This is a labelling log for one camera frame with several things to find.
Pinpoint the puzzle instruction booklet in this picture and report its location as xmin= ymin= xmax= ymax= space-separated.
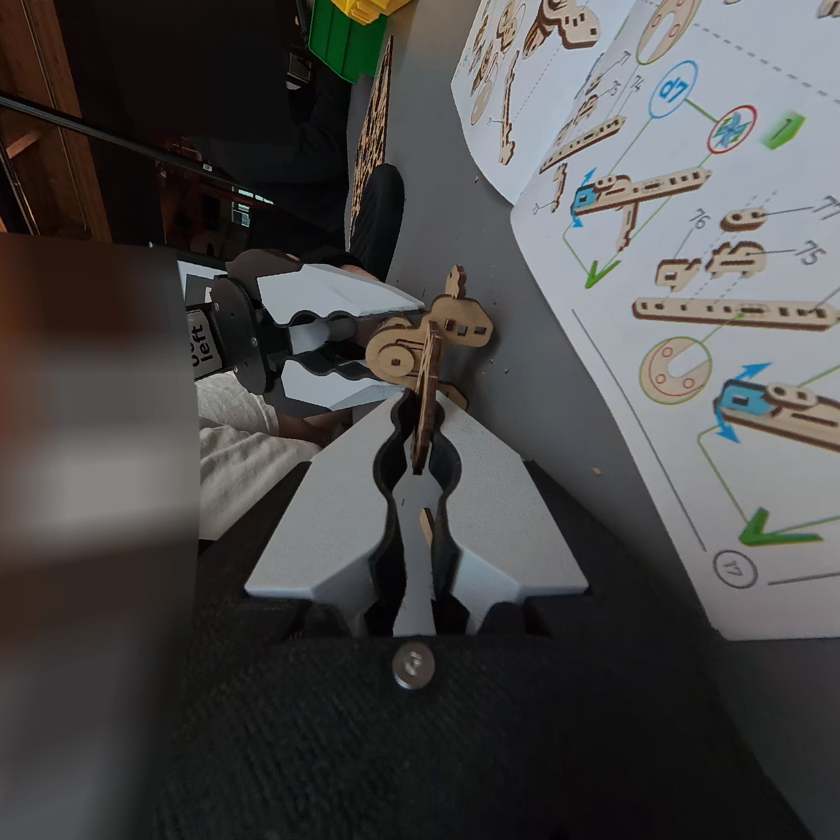
xmin=451 ymin=0 xmax=840 ymax=641

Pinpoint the yellow plastic bin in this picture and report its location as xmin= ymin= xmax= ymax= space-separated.
xmin=328 ymin=0 xmax=411 ymax=27

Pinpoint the person's left forearm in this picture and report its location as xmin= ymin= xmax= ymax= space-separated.
xmin=197 ymin=374 xmax=326 ymax=542

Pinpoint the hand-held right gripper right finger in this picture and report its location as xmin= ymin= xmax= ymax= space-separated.
xmin=430 ymin=394 xmax=589 ymax=634

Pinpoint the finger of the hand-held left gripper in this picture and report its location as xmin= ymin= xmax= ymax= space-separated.
xmin=271 ymin=350 xmax=403 ymax=419
xmin=255 ymin=262 xmax=427 ymax=353

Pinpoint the grey desk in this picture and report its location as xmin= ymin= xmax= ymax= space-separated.
xmin=348 ymin=0 xmax=840 ymax=840

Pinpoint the black pole with round disc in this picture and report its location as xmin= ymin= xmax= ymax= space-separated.
xmin=0 ymin=92 xmax=277 ymax=198

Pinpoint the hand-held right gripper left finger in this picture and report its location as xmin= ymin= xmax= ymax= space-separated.
xmin=243 ymin=391 xmax=409 ymax=635

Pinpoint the laser-cut plywood sheet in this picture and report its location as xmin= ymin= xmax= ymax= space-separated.
xmin=348 ymin=36 xmax=395 ymax=231

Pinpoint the wooden puzzle piece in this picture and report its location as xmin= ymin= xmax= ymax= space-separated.
xmin=410 ymin=322 xmax=442 ymax=547

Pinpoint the green plastic bin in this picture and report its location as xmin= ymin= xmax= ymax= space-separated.
xmin=308 ymin=0 xmax=388 ymax=83

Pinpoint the wooden puzzle assembly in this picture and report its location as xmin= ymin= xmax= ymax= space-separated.
xmin=364 ymin=264 xmax=494 ymax=411

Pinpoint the black framed white sign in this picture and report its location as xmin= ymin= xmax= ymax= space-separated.
xmin=177 ymin=259 xmax=231 ymax=309

